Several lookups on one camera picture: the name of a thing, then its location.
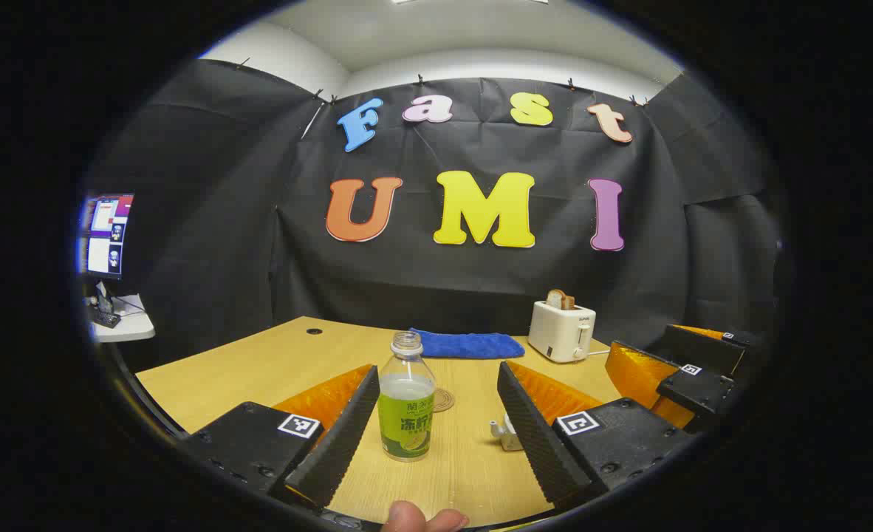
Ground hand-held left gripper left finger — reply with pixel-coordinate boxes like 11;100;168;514
182;364;382;511

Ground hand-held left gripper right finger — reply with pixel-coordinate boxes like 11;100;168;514
497;361;703;511

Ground green label water bottle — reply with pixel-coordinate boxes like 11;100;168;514
377;331;437;463

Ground white toaster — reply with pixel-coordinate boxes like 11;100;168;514
528;299;598;364

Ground blue cloth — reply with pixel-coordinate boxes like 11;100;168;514
409;328;527;361

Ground black backdrop cloth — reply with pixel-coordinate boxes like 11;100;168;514
86;58;781;374

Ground white side table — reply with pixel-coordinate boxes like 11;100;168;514
88;294;157;343

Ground computer monitor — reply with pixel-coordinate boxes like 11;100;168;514
78;194;136;282

